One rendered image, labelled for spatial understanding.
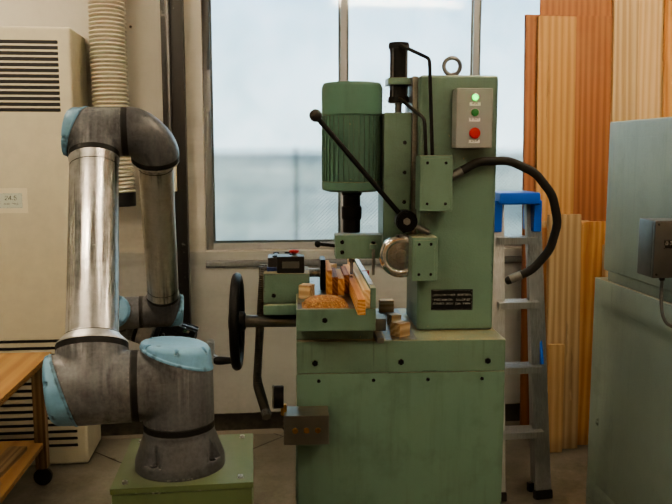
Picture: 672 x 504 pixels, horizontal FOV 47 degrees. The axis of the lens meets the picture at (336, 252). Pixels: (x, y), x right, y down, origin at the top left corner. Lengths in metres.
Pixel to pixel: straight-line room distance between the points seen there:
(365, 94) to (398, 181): 0.26
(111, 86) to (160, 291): 1.43
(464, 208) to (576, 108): 1.59
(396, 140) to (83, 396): 1.11
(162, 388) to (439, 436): 0.89
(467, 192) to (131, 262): 1.85
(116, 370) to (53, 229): 1.75
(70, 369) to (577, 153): 2.64
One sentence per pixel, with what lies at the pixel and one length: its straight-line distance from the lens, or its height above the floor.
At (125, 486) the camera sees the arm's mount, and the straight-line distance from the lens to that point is 1.69.
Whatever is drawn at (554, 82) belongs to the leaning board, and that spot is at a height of 1.62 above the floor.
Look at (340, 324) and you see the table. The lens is 2.05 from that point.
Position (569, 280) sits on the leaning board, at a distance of 3.54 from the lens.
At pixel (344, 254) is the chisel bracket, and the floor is 1.01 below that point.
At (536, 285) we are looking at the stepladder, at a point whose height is 0.80.
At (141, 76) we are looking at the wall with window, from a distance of 3.58.
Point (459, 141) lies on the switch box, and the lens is 2.15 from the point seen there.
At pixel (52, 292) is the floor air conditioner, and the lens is 3.39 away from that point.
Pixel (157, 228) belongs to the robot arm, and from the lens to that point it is 2.03.
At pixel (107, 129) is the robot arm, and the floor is 1.36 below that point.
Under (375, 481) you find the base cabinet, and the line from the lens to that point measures 2.25.
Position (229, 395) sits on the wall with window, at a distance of 3.71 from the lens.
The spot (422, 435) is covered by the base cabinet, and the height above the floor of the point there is 0.53.
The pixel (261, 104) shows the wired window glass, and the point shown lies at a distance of 3.61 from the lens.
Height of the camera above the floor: 1.31
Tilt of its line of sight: 7 degrees down
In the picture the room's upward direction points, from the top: straight up
